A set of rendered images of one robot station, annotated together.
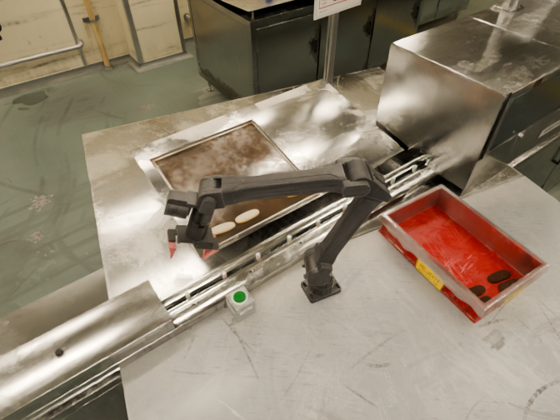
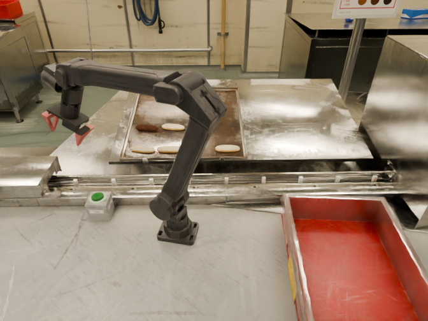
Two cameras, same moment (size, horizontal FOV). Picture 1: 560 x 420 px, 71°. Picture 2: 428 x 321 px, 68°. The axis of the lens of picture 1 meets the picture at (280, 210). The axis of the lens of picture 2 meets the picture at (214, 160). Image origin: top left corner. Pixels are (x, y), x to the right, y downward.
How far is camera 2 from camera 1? 0.78 m
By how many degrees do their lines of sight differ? 28
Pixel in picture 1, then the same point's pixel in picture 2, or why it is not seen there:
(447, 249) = (346, 269)
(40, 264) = not seen: hidden behind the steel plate
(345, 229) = (179, 156)
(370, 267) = (241, 241)
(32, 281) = not seen: hidden behind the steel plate
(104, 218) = (92, 121)
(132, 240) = (92, 139)
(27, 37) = (179, 37)
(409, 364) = not seen: outside the picture
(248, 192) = (90, 74)
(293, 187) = (123, 79)
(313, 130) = (286, 111)
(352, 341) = (155, 291)
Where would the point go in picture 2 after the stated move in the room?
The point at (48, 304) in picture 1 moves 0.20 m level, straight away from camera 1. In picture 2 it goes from (10, 152) to (21, 130)
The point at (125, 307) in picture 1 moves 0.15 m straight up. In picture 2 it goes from (24, 164) to (9, 128)
